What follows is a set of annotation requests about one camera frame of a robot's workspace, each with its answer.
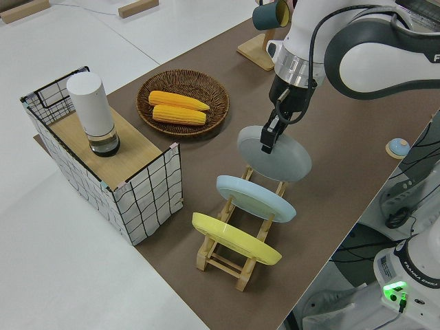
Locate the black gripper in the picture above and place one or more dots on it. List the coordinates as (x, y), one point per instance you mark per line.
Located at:
(277, 122)

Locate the gray plate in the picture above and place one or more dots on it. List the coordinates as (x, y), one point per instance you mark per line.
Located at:
(292, 161)

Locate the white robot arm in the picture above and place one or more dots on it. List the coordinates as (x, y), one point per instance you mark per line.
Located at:
(378, 68)

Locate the light blue plate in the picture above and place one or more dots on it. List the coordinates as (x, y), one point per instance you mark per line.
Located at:
(254, 203)

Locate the yellow plate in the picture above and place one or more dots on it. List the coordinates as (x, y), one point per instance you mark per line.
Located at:
(233, 240)

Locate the low wooden plate rack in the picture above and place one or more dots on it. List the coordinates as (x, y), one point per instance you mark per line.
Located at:
(240, 278)

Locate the round brown wicker basket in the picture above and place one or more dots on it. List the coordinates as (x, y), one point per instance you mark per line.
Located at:
(213, 93)

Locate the wooden mug tree stand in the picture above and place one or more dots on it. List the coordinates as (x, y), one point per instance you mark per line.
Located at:
(254, 51)

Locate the yellow corn cob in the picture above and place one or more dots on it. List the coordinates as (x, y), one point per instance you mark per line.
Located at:
(178, 100)
(178, 115)

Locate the dark teal mug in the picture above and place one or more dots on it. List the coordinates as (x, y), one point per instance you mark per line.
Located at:
(266, 15)

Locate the wooden board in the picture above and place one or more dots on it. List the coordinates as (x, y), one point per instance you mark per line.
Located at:
(137, 151)

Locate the white cylindrical bottle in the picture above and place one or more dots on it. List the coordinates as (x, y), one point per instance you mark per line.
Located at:
(91, 103)

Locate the wooden block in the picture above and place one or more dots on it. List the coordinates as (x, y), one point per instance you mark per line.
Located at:
(24, 10)
(137, 7)

